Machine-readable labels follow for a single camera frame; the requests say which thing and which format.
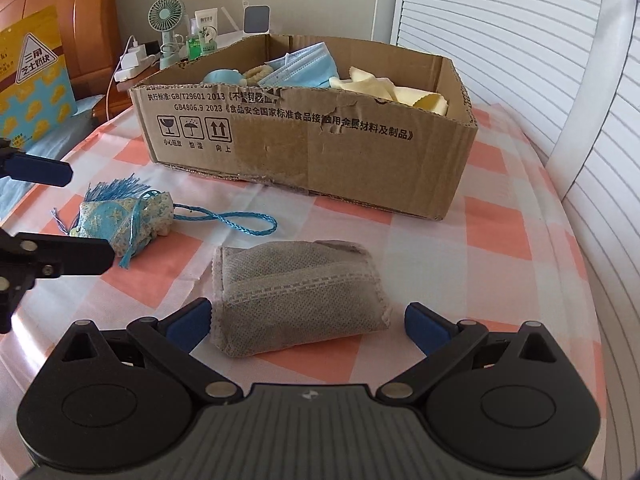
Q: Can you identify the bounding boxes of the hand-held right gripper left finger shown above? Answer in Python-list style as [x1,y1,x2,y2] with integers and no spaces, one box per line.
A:
[59,297,238,404]

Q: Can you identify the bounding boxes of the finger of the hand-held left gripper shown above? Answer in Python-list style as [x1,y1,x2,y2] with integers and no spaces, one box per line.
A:
[0,227,115,334]
[0,137,74,186]

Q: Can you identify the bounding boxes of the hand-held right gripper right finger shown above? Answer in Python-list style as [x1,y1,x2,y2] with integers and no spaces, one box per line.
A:
[376,302,563,405]

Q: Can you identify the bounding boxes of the blue floral tasselled pouch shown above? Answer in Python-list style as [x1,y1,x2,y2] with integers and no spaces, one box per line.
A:
[49,173,278,268]

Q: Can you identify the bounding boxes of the grey fabric sachet bag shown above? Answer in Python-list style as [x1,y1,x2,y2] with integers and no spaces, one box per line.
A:
[210,240,392,359]

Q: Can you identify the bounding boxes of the brown cardboard box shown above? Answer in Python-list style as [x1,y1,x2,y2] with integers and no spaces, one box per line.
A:
[130,34,480,222]

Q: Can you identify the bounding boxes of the yellow cleaning cloth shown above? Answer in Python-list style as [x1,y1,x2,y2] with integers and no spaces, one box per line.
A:
[327,65,453,117]

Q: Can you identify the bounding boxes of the blue face mask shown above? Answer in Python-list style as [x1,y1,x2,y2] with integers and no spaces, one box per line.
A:
[260,42,343,89]

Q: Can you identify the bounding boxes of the light blue soft item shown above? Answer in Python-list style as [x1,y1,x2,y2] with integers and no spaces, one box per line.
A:
[201,69,246,86]

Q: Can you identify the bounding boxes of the yellow snack bag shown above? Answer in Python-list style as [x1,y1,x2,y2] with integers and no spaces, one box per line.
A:
[0,6,78,156]

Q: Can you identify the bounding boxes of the orange white checkered tablecloth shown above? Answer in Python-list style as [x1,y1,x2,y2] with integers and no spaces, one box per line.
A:
[0,102,606,461]

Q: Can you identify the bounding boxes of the wooden nightstand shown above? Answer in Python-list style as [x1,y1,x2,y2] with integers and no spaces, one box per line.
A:
[91,77,138,123]

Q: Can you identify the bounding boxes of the white power strip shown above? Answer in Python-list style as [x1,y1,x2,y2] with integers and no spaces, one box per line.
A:
[114,57,162,82]

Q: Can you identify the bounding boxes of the wooden headboard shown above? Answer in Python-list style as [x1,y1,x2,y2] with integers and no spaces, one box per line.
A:
[0,0,137,111]

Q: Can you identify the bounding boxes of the small green desk fan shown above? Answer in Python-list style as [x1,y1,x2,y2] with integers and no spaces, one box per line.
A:
[147,0,187,70]

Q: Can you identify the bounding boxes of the clear bottle green label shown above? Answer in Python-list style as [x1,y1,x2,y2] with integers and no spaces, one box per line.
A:
[186,17,219,59]

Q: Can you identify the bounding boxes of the white cosmetic tube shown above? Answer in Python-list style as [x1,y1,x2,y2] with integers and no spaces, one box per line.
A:
[194,7,220,36]

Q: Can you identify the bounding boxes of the white router with antennas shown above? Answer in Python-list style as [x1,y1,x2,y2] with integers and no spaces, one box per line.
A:
[217,6,251,45]

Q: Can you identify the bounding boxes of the cream scrunchie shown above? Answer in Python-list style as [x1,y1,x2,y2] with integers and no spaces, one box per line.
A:
[244,64,276,86]

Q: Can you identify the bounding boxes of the white louvered doors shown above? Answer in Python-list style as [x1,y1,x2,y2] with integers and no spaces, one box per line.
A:
[372,0,640,480]

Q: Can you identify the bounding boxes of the white charging cable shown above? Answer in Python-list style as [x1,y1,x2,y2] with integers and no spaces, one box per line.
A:
[104,35,137,122]

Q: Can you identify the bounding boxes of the grey square device white frame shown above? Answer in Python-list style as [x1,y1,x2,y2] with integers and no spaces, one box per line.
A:
[243,3,272,36]

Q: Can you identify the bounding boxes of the white curved frame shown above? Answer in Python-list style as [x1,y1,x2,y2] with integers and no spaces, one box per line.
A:
[545,0,637,202]

